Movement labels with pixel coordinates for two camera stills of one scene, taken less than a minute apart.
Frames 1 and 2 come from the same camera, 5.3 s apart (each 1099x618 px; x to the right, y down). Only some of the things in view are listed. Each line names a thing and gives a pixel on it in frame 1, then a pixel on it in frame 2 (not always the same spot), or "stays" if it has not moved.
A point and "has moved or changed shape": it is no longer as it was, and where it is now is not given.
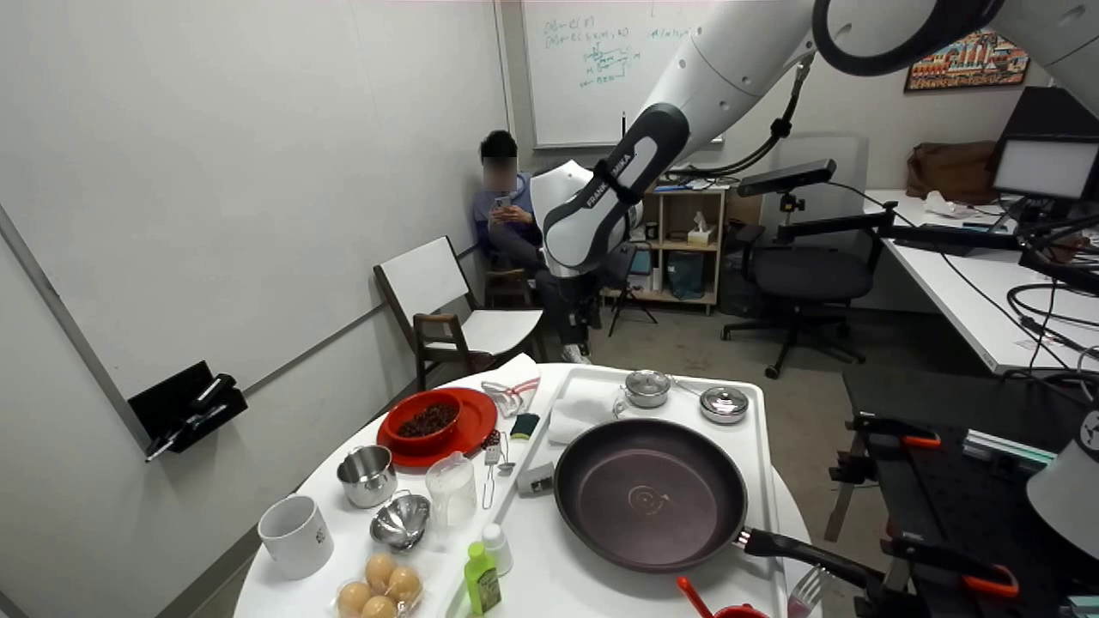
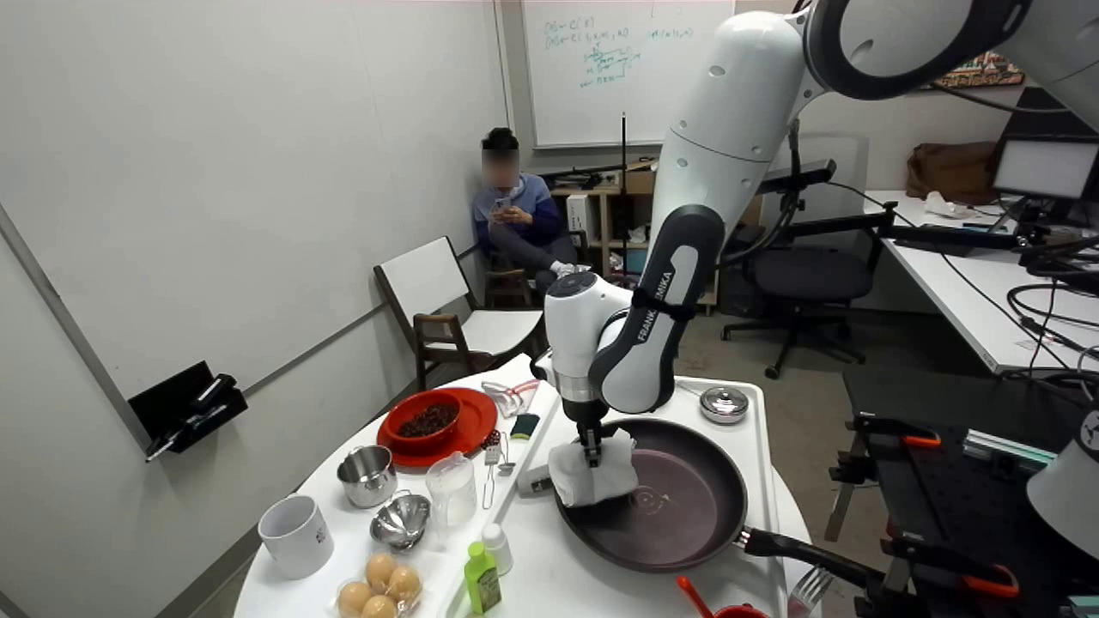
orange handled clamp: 991,578 stays
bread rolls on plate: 387,593 stays
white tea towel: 586,403 has moved or changed shape
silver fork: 808,589 stays
